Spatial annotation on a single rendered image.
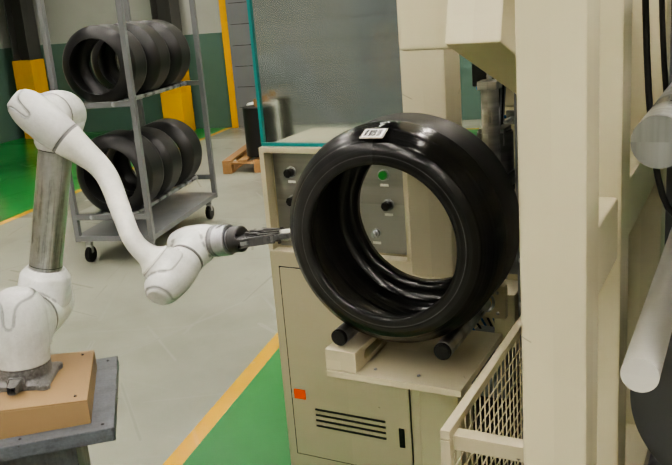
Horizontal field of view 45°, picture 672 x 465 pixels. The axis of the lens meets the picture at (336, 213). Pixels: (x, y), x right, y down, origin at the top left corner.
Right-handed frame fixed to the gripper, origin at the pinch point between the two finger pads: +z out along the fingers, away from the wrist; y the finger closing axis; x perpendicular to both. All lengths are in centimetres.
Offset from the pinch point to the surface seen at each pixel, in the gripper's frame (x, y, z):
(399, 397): 73, 51, -5
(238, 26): -114, 822, -550
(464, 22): -45, -46, 73
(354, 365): 33.4, -10.6, 16.8
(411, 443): 91, 51, -4
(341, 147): -22.7, -10.5, 25.8
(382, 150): -20.8, -11.5, 36.7
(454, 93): -28, 33, 40
